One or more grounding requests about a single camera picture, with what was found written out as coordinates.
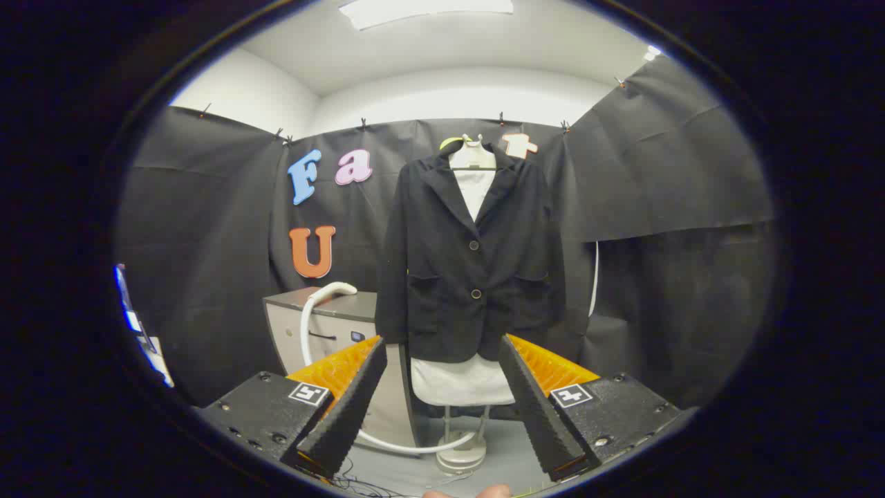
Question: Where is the black suit jacket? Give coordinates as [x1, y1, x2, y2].
[375, 142, 568, 364]

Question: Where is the white plastic hanger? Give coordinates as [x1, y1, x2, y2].
[448, 133, 499, 172]

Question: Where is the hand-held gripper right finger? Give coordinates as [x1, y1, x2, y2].
[498, 334, 699, 483]

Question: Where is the grey cabinet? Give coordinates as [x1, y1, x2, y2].
[263, 287, 422, 447]

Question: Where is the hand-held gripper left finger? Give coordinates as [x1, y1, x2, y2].
[196, 335, 388, 479]

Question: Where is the tangle of thin floor cables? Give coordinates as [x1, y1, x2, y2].
[325, 460, 422, 498]

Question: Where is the row of black cloth clips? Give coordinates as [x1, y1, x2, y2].
[199, 75, 626, 146]

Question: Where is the grey metal stand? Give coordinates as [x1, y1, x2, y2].
[436, 405, 492, 475]

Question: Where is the white and blue panel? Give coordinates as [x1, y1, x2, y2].
[114, 263, 175, 388]

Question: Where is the white steamer hose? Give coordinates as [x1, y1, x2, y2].
[299, 294, 479, 456]

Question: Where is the long ceiling light panel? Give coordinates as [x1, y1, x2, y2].
[339, 0, 514, 30]

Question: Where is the black backdrop cloth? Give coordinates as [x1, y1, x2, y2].
[114, 55, 775, 409]

